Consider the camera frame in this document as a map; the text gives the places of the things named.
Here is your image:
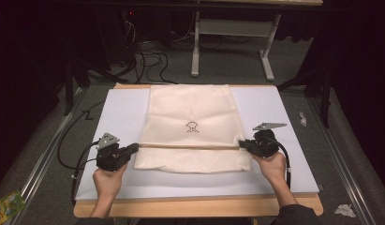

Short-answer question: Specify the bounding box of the white desk frame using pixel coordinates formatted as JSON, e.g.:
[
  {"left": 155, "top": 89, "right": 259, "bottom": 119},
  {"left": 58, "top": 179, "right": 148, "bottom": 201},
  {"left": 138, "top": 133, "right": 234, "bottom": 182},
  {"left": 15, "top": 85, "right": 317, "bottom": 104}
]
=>
[{"left": 190, "top": 0, "right": 324, "bottom": 83}]

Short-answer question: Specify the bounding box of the metal floor rail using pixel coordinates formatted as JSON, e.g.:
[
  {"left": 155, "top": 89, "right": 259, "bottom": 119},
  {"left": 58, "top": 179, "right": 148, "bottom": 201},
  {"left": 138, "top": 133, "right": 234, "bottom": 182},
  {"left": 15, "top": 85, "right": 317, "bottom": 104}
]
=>
[
  {"left": 306, "top": 96, "right": 370, "bottom": 225},
  {"left": 10, "top": 87, "right": 85, "bottom": 225}
]

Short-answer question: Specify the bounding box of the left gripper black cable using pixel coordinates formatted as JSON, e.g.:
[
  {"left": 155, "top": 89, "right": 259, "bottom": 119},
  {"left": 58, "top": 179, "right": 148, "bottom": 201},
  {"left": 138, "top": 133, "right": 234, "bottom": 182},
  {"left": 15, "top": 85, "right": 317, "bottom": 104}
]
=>
[{"left": 70, "top": 140, "right": 101, "bottom": 206}]

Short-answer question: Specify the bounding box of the white foam mat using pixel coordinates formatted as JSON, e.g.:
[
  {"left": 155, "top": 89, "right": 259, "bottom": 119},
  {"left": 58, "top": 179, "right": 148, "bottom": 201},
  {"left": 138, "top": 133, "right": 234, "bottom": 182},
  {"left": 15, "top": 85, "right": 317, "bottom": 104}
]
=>
[{"left": 75, "top": 85, "right": 320, "bottom": 202}]

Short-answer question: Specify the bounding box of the person's right hand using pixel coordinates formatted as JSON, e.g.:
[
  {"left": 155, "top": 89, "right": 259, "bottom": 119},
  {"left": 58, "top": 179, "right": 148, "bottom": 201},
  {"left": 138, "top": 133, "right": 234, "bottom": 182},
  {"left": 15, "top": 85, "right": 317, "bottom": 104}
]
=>
[{"left": 251, "top": 152, "right": 288, "bottom": 186}]

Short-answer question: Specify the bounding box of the tangle of black cables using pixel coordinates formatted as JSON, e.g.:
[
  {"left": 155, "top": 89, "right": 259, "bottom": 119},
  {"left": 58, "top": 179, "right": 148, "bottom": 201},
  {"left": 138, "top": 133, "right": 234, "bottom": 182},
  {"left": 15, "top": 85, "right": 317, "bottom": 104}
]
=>
[{"left": 118, "top": 18, "right": 179, "bottom": 85}]

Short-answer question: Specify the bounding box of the black floor cable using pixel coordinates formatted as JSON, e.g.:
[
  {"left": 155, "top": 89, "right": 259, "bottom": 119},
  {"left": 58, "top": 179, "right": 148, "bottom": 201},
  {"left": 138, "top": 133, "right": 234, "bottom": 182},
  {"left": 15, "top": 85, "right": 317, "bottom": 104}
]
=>
[{"left": 57, "top": 99, "right": 106, "bottom": 172}]

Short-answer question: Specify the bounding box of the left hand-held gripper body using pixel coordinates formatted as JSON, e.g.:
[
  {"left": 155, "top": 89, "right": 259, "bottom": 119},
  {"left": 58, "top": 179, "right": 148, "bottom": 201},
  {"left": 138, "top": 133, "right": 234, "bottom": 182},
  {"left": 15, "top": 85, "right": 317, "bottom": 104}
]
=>
[{"left": 96, "top": 132, "right": 130, "bottom": 173}]

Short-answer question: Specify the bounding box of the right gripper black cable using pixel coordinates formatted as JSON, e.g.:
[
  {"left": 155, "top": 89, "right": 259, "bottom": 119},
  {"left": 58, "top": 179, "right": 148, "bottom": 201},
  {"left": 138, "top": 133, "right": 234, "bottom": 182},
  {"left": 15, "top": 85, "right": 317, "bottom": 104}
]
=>
[{"left": 270, "top": 136, "right": 293, "bottom": 190}]

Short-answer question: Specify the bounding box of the person's left hand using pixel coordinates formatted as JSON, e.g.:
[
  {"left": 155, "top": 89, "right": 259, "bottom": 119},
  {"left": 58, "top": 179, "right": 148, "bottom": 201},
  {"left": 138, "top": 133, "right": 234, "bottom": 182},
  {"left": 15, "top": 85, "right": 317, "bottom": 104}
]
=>
[{"left": 92, "top": 162, "right": 129, "bottom": 200}]

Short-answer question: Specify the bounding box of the green printed packet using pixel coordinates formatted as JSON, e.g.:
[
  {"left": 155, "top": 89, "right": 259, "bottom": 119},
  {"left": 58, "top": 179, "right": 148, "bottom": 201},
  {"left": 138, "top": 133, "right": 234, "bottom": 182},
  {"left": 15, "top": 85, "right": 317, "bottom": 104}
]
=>
[{"left": 0, "top": 188, "right": 27, "bottom": 225}]

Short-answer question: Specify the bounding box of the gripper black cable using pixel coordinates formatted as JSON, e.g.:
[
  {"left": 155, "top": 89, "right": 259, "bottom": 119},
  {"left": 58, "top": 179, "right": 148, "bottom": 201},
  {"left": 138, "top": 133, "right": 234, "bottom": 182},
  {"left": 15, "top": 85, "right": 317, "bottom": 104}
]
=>
[
  {"left": 70, "top": 140, "right": 101, "bottom": 206},
  {"left": 270, "top": 136, "right": 293, "bottom": 190}
]

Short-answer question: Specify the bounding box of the dark curtain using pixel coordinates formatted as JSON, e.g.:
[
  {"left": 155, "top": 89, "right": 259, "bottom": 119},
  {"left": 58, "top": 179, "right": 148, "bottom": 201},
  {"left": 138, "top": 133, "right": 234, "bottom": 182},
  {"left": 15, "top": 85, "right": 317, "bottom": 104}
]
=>
[
  {"left": 301, "top": 0, "right": 385, "bottom": 196},
  {"left": 0, "top": 0, "right": 99, "bottom": 203}
]

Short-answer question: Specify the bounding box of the black metal stand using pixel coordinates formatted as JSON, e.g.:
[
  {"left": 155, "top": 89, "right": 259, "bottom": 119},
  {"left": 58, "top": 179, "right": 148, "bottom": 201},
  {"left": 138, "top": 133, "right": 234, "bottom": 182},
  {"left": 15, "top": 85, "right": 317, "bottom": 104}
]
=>
[
  {"left": 62, "top": 57, "right": 119, "bottom": 117},
  {"left": 276, "top": 67, "right": 333, "bottom": 129}
]

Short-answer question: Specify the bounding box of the cream mesh laundry bag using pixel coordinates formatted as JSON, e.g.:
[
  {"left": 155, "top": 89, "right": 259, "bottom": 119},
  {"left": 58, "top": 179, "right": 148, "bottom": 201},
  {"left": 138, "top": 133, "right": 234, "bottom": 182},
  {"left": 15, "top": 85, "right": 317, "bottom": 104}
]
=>
[{"left": 133, "top": 83, "right": 252, "bottom": 174}]

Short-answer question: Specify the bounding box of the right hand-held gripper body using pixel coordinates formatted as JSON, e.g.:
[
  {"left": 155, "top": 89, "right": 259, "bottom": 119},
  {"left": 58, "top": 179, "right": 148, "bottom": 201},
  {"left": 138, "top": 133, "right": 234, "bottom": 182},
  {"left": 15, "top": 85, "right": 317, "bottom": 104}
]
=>
[{"left": 250, "top": 122, "right": 288, "bottom": 159}]

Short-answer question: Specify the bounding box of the crumpled white tissue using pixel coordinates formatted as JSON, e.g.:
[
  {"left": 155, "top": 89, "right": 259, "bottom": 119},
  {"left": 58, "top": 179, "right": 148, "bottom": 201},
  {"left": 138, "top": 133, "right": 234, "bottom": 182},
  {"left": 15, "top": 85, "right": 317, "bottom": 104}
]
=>
[{"left": 333, "top": 203, "right": 358, "bottom": 219}]

